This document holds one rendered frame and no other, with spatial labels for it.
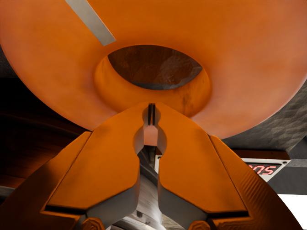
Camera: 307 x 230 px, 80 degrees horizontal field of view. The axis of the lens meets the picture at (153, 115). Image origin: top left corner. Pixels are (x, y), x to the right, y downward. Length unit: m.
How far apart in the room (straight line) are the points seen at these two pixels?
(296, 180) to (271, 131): 9.16
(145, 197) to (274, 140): 0.26
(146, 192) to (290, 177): 9.27
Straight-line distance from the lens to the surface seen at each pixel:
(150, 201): 0.28
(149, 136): 0.15
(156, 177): 0.28
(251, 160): 0.41
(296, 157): 6.36
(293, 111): 0.36
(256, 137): 0.39
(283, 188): 9.03
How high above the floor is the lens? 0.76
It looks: 46 degrees up
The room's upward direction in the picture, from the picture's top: 177 degrees counter-clockwise
